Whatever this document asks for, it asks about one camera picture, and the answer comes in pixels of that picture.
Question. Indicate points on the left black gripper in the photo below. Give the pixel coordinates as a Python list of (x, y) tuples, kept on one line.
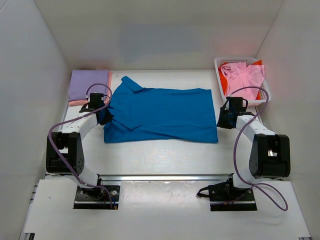
[(107, 119)]

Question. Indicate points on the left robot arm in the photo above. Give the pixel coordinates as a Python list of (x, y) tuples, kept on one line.
[(64, 149)]

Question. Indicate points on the orange t-shirt in basket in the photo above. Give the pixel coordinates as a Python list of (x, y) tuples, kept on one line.
[(222, 77)]

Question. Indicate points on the folded purple t-shirt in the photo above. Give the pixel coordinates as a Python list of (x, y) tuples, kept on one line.
[(81, 80)]

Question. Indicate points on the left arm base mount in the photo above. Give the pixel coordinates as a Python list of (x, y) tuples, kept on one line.
[(97, 198)]

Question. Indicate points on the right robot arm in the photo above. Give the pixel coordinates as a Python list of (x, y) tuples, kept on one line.
[(270, 152)]

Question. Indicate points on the pink t-shirt in basket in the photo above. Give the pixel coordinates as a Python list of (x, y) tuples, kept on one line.
[(242, 75)]

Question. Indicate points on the blue polo t-shirt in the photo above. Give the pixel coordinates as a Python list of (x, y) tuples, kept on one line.
[(145, 114)]

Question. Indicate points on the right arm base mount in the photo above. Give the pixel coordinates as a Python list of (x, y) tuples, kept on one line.
[(225, 197)]

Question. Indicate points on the white plastic laundry basket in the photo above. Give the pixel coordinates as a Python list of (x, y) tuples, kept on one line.
[(222, 60)]

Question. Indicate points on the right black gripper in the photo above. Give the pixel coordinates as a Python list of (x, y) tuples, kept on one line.
[(220, 123)]

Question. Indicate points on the folded salmon pink t-shirt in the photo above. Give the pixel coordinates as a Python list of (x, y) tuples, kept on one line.
[(95, 88)]

